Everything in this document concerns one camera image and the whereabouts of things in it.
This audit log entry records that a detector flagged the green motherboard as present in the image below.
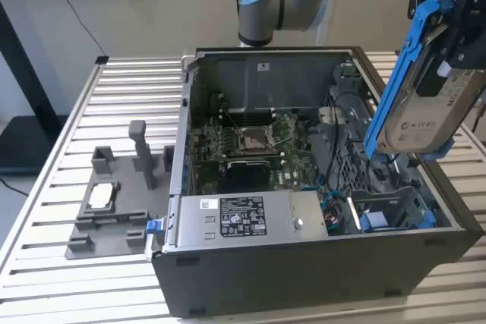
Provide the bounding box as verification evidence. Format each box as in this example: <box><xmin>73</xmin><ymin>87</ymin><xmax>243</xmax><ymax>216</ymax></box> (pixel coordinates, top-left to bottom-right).
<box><xmin>189</xmin><ymin>111</ymin><xmax>323</xmax><ymax>196</ymax></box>

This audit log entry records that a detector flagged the looped blue data wire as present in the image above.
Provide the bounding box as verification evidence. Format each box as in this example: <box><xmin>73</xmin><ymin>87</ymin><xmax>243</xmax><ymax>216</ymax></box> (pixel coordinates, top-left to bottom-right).
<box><xmin>320</xmin><ymin>187</ymin><xmax>356</xmax><ymax>236</ymax></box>

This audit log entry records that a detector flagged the black PC case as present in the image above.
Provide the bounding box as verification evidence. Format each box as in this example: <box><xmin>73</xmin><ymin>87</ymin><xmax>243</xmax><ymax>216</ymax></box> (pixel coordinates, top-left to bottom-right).
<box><xmin>146</xmin><ymin>46</ymin><xmax>484</xmax><ymax>319</ymax></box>

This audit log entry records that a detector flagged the metal disk bay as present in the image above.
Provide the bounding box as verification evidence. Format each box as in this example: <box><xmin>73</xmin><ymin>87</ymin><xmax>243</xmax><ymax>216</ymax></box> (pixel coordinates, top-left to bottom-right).
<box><xmin>347</xmin><ymin>185</ymin><xmax>437</xmax><ymax>234</ymax></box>

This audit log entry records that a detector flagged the grey parts rack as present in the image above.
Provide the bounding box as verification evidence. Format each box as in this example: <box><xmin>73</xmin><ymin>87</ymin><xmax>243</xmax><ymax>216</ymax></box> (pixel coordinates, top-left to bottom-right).
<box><xmin>65</xmin><ymin>119</ymin><xmax>175</xmax><ymax>263</ymax></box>

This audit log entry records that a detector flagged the black monitor stand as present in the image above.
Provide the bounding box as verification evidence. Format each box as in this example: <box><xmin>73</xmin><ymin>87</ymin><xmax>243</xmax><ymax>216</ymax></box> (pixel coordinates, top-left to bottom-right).
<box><xmin>0</xmin><ymin>0</ymin><xmax>71</xmax><ymax>178</ymax></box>

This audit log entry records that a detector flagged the CPU socket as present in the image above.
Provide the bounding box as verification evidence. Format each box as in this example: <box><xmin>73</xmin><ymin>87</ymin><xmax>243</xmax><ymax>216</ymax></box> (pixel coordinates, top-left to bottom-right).
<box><xmin>235</xmin><ymin>126</ymin><xmax>274</xmax><ymax>153</ymax></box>

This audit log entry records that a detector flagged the hard disk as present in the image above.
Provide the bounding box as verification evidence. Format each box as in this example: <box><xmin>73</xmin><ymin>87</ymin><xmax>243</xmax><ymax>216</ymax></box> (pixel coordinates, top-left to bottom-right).
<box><xmin>363</xmin><ymin>0</ymin><xmax>486</xmax><ymax>161</ymax></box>

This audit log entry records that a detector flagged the silver power supply unit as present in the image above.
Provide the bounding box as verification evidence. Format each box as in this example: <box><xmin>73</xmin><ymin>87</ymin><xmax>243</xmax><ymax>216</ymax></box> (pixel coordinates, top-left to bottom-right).
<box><xmin>175</xmin><ymin>190</ymin><xmax>330</xmax><ymax>249</ymax></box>

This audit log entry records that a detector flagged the silver CPU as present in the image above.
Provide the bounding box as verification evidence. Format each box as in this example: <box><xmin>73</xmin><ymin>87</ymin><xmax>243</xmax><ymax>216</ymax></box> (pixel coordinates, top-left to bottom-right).
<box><xmin>87</xmin><ymin>183</ymin><xmax>115</xmax><ymax>209</ymax></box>

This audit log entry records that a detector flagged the blue case latch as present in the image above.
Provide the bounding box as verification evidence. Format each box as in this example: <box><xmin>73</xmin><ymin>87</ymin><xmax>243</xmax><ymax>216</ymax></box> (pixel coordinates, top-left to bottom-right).
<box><xmin>146</xmin><ymin>217</ymin><xmax>168</xmax><ymax>234</ymax></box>

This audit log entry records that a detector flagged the wire locking lever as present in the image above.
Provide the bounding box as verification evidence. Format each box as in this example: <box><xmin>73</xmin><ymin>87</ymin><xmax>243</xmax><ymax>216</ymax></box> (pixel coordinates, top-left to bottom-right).
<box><xmin>224</xmin><ymin>108</ymin><xmax>245</xmax><ymax>128</ymax></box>

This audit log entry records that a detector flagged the metal socket cover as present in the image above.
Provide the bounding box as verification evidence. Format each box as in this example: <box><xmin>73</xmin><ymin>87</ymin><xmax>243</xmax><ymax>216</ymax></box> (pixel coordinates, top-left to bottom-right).
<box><xmin>270</xmin><ymin>115</ymin><xmax>298</xmax><ymax>147</ymax></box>

